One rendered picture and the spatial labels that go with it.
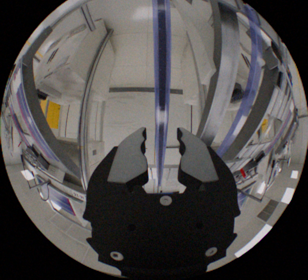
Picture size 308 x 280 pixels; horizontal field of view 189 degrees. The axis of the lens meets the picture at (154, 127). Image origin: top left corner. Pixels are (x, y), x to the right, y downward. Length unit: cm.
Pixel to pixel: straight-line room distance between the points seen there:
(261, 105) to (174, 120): 183
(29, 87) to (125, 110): 187
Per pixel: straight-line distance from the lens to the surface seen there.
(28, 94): 44
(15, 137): 405
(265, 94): 39
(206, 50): 22
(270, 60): 36
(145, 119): 199
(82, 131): 63
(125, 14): 102
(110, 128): 209
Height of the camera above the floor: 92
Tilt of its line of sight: 4 degrees down
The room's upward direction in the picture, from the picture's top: 179 degrees counter-clockwise
